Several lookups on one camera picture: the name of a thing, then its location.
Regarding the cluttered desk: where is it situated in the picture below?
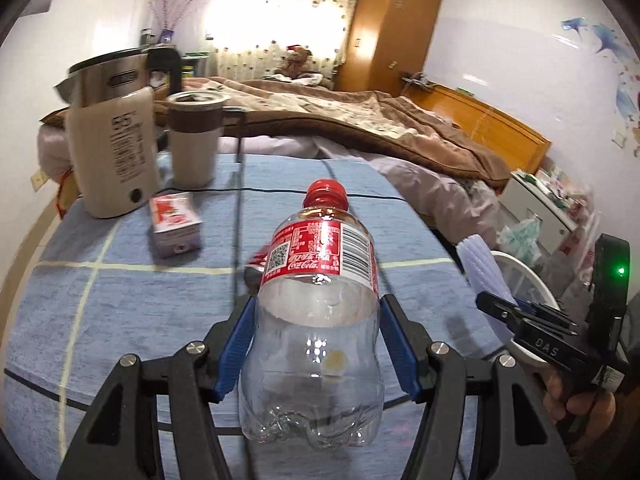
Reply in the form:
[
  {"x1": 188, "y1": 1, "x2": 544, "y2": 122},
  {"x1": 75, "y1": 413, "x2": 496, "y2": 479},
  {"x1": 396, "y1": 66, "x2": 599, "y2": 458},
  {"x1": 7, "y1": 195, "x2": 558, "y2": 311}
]
[{"x1": 140, "y1": 27, "x2": 218, "y2": 78}]

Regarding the white nightstand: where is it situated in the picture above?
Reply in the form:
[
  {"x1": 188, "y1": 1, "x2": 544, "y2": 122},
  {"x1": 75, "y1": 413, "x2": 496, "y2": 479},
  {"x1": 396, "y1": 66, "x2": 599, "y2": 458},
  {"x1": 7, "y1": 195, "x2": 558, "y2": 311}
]
[{"x1": 497, "y1": 169, "x2": 593, "y2": 261}]

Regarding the dotted window curtain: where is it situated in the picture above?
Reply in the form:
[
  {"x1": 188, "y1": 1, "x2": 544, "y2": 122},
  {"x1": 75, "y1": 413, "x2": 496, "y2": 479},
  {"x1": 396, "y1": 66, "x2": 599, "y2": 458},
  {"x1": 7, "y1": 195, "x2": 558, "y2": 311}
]
[{"x1": 205, "y1": 0, "x2": 363, "y2": 81}]

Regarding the brown teddy bear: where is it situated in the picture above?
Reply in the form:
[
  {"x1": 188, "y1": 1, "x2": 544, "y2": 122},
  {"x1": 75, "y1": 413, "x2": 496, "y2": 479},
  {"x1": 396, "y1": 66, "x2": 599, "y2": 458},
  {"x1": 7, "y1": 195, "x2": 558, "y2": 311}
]
[{"x1": 272, "y1": 44, "x2": 326, "y2": 81}]

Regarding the green plastic bag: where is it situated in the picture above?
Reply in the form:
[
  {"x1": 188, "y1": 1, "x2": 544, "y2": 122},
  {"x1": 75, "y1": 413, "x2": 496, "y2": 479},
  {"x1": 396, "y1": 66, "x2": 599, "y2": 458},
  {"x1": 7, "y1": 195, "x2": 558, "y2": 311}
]
[{"x1": 497, "y1": 217, "x2": 543, "y2": 263}]

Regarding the brown blanket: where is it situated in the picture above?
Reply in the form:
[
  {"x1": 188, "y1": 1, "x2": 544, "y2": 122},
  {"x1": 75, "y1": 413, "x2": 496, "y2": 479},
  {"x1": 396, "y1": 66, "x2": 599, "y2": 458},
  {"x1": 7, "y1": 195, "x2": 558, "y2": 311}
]
[{"x1": 40, "y1": 76, "x2": 512, "y2": 191}]

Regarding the pink bed sheet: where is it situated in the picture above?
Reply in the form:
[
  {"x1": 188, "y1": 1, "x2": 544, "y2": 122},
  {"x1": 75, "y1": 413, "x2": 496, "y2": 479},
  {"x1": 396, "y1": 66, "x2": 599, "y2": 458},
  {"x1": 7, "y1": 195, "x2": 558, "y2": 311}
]
[{"x1": 37, "y1": 125, "x2": 501, "y2": 246}]

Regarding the steel and cream electric kettle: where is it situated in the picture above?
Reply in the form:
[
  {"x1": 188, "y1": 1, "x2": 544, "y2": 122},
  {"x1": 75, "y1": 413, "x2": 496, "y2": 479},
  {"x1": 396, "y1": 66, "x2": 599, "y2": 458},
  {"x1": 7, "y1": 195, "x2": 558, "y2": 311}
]
[{"x1": 54, "y1": 45, "x2": 183, "y2": 220}]

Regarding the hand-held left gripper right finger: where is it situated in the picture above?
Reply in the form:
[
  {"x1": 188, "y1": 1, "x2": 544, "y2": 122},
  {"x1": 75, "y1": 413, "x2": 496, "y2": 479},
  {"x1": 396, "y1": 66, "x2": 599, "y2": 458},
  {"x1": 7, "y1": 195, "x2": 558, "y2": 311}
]
[{"x1": 379, "y1": 294, "x2": 576, "y2": 480}]

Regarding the red can with silver lid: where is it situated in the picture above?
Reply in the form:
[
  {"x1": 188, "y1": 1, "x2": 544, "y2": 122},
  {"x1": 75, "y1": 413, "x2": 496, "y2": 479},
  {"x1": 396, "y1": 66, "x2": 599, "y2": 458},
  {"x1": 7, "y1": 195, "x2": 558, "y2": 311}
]
[{"x1": 244, "y1": 247, "x2": 273, "y2": 293}]

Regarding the white foam fruit net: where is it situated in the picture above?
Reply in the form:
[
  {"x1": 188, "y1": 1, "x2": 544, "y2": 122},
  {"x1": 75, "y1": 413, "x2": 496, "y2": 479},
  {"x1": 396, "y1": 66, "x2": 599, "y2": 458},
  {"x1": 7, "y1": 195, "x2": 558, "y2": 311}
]
[{"x1": 457, "y1": 234, "x2": 521, "y2": 356}]

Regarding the beige mug with brown lid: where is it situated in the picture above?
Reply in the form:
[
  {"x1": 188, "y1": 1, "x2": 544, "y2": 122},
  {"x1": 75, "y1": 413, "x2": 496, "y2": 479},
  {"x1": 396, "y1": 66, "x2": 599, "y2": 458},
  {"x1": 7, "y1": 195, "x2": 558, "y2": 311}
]
[{"x1": 166, "y1": 91, "x2": 246, "y2": 190}]

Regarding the wooden wardrobe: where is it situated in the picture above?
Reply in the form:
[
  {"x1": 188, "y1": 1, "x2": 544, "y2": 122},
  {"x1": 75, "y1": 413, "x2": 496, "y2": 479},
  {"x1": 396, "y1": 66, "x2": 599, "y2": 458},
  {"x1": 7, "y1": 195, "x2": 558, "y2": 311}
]
[{"x1": 332, "y1": 0, "x2": 445, "y2": 93}]

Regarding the blue checked tablecloth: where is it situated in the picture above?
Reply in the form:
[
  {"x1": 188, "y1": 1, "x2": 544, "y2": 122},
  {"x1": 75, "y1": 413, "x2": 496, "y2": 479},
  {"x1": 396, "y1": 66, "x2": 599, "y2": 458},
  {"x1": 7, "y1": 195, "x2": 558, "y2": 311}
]
[{"x1": 2, "y1": 152, "x2": 506, "y2": 480}]

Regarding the person's right hand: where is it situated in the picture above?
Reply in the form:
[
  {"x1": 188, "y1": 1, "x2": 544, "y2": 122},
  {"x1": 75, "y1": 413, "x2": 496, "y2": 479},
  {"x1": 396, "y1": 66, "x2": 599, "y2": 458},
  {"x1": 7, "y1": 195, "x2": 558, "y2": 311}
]
[{"x1": 542, "y1": 362, "x2": 618, "y2": 443}]

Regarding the vase of purple branches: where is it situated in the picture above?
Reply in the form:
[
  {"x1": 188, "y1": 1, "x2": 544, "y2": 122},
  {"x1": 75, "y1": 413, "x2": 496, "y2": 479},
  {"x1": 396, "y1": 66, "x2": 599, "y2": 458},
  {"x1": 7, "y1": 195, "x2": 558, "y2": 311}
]
[{"x1": 150, "y1": 0, "x2": 198, "y2": 43}]

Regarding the blue dolphin wall sticker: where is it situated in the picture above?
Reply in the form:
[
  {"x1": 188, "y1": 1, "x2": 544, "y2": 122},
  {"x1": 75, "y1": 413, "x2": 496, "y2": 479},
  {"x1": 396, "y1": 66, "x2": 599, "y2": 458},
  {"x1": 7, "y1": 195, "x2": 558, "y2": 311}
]
[{"x1": 560, "y1": 16, "x2": 631, "y2": 56}]

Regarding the small red white carton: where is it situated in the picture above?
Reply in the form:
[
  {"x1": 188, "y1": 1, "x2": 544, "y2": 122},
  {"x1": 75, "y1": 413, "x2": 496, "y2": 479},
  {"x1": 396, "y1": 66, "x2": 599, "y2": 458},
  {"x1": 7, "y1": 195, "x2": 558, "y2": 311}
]
[{"x1": 148, "y1": 191, "x2": 205, "y2": 260}]

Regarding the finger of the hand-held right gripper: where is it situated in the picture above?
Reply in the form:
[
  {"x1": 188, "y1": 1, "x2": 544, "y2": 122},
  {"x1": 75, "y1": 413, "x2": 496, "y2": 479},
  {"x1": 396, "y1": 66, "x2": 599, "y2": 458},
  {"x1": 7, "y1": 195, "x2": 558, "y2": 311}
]
[
  {"x1": 515, "y1": 299, "x2": 576, "y2": 324},
  {"x1": 475, "y1": 291, "x2": 527, "y2": 336}
]

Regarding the white rimmed trash bin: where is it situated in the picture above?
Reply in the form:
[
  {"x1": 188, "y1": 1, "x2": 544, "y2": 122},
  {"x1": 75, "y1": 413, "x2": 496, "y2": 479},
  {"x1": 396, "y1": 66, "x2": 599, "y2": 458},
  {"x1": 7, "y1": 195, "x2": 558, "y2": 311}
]
[{"x1": 490, "y1": 250, "x2": 566, "y2": 368}]

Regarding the wooden headboard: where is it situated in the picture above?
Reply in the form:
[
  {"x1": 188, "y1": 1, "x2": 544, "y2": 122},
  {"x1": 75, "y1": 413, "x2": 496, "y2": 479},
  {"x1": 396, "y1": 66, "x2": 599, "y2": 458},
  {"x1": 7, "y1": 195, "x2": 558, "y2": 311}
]
[{"x1": 400, "y1": 82, "x2": 553, "y2": 176}]

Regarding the clear bottle with red label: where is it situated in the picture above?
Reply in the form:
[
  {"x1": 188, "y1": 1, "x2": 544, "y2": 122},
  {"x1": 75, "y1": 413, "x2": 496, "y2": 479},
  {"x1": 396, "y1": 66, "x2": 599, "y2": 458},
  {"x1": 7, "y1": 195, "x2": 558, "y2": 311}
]
[{"x1": 239, "y1": 179, "x2": 386, "y2": 448}]

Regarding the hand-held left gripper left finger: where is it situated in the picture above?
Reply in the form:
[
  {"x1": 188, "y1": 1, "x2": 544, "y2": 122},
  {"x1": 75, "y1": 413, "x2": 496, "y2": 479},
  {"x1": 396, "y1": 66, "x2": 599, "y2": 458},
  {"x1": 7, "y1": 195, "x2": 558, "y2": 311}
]
[{"x1": 57, "y1": 294, "x2": 258, "y2": 480}]

